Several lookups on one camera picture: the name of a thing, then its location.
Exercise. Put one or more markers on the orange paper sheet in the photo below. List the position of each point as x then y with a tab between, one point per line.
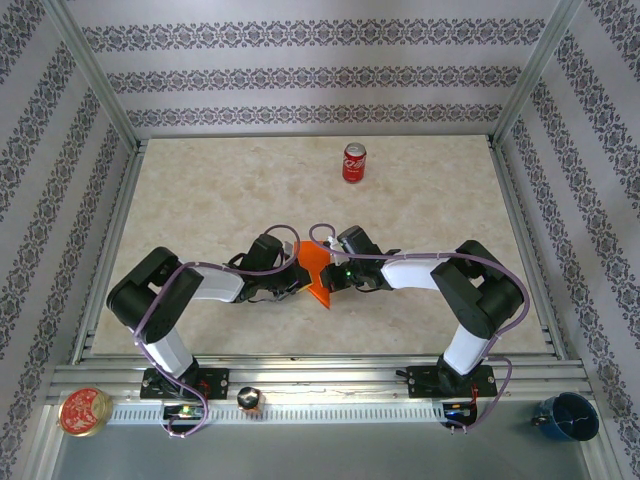
315	257

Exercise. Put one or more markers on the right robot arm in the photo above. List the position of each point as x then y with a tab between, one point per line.
485	295

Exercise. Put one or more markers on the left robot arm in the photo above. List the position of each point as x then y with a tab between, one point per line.
150	295

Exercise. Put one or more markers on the red soda can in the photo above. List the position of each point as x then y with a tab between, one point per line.
354	167

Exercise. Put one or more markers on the small dark brown knob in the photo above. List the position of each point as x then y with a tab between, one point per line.
249	399

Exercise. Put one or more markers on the small circuit board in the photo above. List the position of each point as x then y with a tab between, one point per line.
184	412
459	410

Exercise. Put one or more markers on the round gold red tin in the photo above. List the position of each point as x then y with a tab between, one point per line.
82	412

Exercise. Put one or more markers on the blue enamel mug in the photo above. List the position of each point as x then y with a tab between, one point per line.
567	417

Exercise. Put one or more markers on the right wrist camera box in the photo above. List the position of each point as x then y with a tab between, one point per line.
334	249

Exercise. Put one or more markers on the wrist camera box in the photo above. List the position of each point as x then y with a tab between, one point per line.
290	247
334	249

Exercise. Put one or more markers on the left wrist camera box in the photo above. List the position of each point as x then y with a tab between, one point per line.
290	247

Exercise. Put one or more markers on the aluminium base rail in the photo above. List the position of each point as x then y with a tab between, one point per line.
325	377

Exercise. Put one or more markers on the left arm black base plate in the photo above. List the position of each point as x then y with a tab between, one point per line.
215	382

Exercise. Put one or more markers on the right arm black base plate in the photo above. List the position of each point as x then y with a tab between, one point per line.
422	382

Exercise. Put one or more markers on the aluminium side rail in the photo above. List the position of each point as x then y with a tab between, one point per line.
107	250
530	250

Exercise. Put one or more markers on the aluminium frame post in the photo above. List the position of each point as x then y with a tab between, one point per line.
90	70
535	70

